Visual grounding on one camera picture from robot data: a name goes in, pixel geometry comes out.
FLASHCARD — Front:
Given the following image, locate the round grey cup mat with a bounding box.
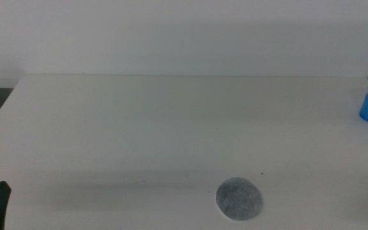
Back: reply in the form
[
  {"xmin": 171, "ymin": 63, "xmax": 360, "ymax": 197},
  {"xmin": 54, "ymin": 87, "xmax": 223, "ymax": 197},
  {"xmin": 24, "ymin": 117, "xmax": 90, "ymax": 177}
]
[{"xmin": 215, "ymin": 176, "xmax": 264, "ymax": 222}]

